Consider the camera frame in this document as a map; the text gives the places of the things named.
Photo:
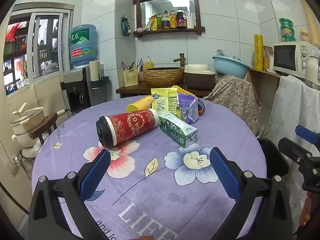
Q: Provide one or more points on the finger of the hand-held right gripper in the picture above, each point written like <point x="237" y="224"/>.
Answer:
<point x="306" y="133"/>
<point x="292" y="147"/>

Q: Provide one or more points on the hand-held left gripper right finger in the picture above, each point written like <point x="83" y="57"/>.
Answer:
<point x="223" y="173"/>

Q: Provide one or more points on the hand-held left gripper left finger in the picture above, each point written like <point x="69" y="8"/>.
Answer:
<point x="96" y="173"/>

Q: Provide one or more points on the dark brown trash bin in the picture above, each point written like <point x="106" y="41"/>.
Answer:
<point x="273" y="165"/>

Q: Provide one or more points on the red paper cup black lid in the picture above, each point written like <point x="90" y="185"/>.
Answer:
<point x="127" y="128"/>

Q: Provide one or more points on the green drink carton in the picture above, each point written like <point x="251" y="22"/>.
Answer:
<point x="177" y="130"/>

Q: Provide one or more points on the purple wrapper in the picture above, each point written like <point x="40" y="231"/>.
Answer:
<point x="188" y="108"/>

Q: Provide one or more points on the yellow plastic cup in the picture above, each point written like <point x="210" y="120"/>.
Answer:
<point x="140" y="103"/>

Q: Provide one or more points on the yellow snack packet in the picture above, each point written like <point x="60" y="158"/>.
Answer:
<point x="175" y="102"/>

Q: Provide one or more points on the yellow-green snack packet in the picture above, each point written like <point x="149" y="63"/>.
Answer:
<point x="160" y="101"/>

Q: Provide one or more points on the white cloth cover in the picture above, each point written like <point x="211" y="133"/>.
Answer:
<point x="287" y="110"/>

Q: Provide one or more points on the wooden cabinet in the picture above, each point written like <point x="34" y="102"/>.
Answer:
<point x="262" y="90"/>

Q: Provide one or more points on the purple floral tablecloth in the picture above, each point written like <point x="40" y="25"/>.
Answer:
<point x="155" y="195"/>

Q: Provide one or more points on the white jug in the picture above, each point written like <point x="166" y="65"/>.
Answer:
<point x="312" y="70"/>

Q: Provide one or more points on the wooden chair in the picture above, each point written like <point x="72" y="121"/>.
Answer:
<point x="46" y="126"/>

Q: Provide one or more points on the orange and blue small packet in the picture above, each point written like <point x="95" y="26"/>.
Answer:
<point x="201" y="105"/>

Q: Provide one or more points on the floral cloth cover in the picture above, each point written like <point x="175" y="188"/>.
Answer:
<point x="232" y="97"/>

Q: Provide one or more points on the white microwave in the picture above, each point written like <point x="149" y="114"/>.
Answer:
<point x="285" y="57"/>

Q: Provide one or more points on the water dispenser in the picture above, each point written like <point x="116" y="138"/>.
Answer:
<point x="75" y="90"/>

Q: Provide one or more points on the cream pot with lid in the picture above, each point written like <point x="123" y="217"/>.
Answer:
<point x="28" y="118"/>

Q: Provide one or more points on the tall yellow box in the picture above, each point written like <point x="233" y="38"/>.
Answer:
<point x="258" y="52"/>

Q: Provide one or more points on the wooden wash counter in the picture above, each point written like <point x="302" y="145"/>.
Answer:
<point x="140" y="90"/>

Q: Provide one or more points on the green noodle bowl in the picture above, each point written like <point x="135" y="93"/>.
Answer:
<point x="286" y="22"/>
<point x="289" y="38"/>
<point x="288" y="31"/>

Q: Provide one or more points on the yellow jar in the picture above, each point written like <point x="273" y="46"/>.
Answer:
<point x="304" y="35"/>

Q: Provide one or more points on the blue plastic basin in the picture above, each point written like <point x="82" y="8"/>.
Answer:
<point x="231" y="67"/>

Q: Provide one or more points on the brown and white rice cooker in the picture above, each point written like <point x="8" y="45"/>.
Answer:
<point x="198" y="76"/>

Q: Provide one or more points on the cream chopstick holder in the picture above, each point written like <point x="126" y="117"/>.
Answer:
<point x="130" y="77"/>

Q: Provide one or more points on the wicker wash basin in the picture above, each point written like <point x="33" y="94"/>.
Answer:
<point x="163" y="76"/>

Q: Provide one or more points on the yellow soap bottle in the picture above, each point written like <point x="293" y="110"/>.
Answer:
<point x="148" y="65"/>

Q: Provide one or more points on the bronze faucet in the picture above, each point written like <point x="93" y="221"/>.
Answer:
<point x="180" y="60"/>

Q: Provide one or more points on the blue water dispenser bottle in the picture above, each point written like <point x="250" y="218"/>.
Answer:
<point x="82" y="45"/>

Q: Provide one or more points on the window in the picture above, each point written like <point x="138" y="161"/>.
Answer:
<point x="46" y="47"/>

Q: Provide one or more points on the dark sauce bottle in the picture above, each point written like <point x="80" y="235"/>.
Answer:
<point x="181" y="18"/>

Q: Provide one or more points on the yellow-green packet on shelf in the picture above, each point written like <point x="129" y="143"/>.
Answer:
<point x="155" y="23"/>

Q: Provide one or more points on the yellow oil bottle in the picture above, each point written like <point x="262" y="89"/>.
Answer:
<point x="173" y="20"/>

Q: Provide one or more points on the purple label bottle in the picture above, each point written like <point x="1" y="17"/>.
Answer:
<point x="166" y="21"/>

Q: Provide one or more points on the wooden framed mirror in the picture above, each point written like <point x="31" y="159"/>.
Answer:
<point x="165" y="7"/>

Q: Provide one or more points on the teal wall holder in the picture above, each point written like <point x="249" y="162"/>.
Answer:
<point x="125" y="27"/>

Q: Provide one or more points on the wooden wall shelf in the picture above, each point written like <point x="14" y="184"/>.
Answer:
<point x="170" y="31"/>

